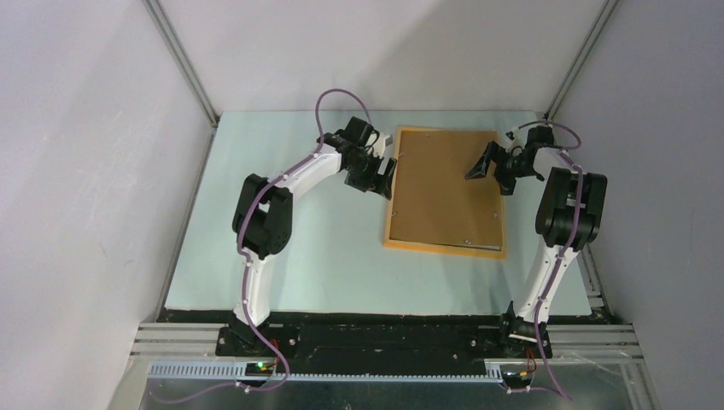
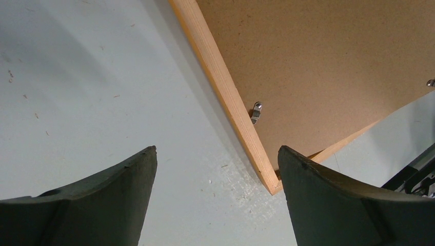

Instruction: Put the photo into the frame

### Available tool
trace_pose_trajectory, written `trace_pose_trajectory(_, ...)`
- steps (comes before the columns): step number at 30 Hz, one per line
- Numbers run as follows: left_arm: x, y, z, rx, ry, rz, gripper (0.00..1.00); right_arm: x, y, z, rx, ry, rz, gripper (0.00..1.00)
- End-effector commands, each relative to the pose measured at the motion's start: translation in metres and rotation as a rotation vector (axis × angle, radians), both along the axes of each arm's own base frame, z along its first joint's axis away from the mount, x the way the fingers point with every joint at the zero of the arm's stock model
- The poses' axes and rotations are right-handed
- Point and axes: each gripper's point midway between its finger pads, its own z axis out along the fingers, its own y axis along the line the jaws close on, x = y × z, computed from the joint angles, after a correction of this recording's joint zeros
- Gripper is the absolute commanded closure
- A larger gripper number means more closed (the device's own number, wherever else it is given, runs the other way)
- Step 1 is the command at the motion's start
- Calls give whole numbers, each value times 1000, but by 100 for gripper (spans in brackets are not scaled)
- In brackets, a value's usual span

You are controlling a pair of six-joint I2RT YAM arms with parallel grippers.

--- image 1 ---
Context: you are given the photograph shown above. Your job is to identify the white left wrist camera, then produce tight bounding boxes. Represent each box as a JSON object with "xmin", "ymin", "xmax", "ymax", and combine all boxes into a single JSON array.
[{"xmin": 372, "ymin": 133, "xmax": 394, "ymax": 158}]

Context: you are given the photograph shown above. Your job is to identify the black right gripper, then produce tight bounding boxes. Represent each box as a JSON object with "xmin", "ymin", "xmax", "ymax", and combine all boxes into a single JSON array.
[{"xmin": 464, "ymin": 141, "xmax": 538, "ymax": 196}]

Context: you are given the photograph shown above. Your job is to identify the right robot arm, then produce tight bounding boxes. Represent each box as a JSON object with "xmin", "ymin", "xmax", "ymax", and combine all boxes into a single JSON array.
[{"xmin": 465, "ymin": 120, "xmax": 608, "ymax": 357}]

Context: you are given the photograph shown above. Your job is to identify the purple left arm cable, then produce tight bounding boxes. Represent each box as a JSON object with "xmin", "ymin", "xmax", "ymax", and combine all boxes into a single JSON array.
[{"xmin": 234, "ymin": 88, "xmax": 375, "ymax": 394}]

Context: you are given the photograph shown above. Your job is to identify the right aluminium corner post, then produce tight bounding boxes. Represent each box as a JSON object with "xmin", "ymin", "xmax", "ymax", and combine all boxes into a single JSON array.
[{"xmin": 543, "ymin": 0, "xmax": 621, "ymax": 120}]

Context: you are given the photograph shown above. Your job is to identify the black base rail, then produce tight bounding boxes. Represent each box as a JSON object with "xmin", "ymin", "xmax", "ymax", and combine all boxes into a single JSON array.
[{"xmin": 215, "ymin": 312, "xmax": 552, "ymax": 377}]

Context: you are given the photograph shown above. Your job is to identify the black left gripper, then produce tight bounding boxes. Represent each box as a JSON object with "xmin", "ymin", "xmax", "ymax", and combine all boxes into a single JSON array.
[{"xmin": 345, "ymin": 149, "xmax": 396, "ymax": 200}]

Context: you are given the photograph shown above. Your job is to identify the aluminium corner post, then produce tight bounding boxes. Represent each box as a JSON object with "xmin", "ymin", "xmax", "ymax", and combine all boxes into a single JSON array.
[
  {"xmin": 142, "ymin": 0, "xmax": 220, "ymax": 127},
  {"xmin": 543, "ymin": 0, "xmax": 621, "ymax": 120}
]

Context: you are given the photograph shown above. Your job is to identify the brown cardboard backing board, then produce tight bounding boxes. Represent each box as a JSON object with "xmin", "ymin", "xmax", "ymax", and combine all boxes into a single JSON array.
[{"xmin": 388, "ymin": 130, "xmax": 505, "ymax": 249}]

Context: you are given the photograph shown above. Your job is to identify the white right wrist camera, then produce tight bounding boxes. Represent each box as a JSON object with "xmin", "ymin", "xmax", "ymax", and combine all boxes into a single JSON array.
[{"xmin": 505, "ymin": 128, "xmax": 525, "ymax": 155}]

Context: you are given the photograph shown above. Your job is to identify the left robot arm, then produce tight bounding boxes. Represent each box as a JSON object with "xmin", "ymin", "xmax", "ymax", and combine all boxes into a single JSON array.
[{"xmin": 232, "ymin": 117, "xmax": 397, "ymax": 356}]

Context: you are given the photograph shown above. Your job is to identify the wooden picture frame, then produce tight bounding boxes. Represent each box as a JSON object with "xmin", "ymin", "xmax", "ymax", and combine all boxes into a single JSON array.
[{"xmin": 382, "ymin": 125, "xmax": 509, "ymax": 261}]

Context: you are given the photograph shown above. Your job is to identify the left aluminium corner post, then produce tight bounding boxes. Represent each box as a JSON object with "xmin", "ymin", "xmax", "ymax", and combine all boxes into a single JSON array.
[{"xmin": 142, "ymin": 0, "xmax": 220, "ymax": 127}]

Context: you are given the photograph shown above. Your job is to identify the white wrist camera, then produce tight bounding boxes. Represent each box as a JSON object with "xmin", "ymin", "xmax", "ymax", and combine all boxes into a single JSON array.
[
  {"xmin": 372, "ymin": 133, "xmax": 394, "ymax": 158},
  {"xmin": 505, "ymin": 128, "xmax": 525, "ymax": 155}
]

